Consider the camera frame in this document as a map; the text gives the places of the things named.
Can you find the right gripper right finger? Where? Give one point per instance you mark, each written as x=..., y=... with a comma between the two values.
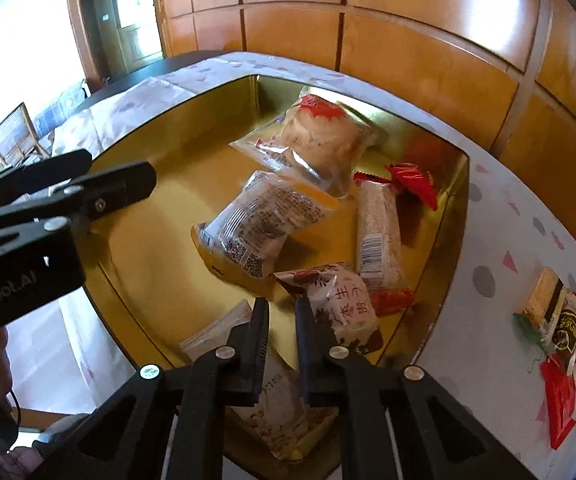
x=394, y=424

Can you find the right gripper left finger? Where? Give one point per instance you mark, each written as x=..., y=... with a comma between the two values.
x=168, y=423

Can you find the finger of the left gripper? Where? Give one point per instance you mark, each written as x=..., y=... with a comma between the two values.
x=26, y=179
x=96, y=195

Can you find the small white snack packet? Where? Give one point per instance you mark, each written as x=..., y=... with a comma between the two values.
x=281, y=419

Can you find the white maroon pastry packet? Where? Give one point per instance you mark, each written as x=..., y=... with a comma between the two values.
x=339, y=298

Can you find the yellow-edged clear snack packet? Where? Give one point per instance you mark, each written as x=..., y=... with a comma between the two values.
x=242, y=243

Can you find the red snack packet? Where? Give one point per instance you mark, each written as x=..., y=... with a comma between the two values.
x=560, y=395

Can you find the cracker sandwich packet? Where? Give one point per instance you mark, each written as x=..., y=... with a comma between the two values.
x=538, y=316

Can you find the long rice bar packet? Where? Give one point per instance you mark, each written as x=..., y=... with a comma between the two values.
x=379, y=260

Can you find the dark brown chocolate packet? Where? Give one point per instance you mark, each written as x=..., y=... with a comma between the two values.
x=562, y=344

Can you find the round cake clear packet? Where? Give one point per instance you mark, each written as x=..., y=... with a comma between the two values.
x=315, y=141

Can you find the red foil candy packet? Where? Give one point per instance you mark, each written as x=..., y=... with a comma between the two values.
x=415, y=181

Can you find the wooden chair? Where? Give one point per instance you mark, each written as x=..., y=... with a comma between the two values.
x=19, y=142

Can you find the patterned white tablecloth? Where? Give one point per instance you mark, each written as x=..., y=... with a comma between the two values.
x=474, y=260

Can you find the gold tin box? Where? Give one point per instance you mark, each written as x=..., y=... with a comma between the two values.
x=152, y=289

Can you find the wooden door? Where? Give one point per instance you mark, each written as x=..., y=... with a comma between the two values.
x=114, y=38

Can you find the wooden wall cabinet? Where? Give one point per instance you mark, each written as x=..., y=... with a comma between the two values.
x=502, y=72

